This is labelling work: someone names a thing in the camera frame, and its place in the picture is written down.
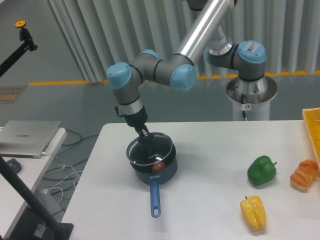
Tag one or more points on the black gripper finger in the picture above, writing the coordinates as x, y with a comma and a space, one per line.
148, 138
141, 134

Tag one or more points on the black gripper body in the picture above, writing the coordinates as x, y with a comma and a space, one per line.
136, 120

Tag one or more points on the glass pot lid blue knob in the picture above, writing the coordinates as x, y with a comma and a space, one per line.
139, 155

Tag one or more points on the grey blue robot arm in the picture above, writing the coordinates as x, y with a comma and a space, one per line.
205, 37

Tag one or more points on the dark blue saucepan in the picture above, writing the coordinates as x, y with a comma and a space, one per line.
154, 180

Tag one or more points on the brown egg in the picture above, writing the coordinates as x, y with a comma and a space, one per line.
159, 166

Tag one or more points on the silver laptop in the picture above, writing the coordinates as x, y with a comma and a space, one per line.
27, 138

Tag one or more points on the green bell pepper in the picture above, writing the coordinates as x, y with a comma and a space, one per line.
261, 171

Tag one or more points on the yellow bell pepper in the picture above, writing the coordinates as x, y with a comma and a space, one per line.
253, 212

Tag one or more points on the black stand pole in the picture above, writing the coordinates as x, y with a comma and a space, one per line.
58, 230

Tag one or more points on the black mouse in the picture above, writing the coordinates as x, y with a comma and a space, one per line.
14, 165

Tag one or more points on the white side table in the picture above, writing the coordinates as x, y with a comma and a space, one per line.
12, 204

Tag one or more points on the orange croissant bread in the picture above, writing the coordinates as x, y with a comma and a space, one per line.
304, 175

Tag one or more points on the yellow plastic basket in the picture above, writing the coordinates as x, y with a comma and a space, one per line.
311, 119

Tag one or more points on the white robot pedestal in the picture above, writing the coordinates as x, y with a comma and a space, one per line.
251, 99

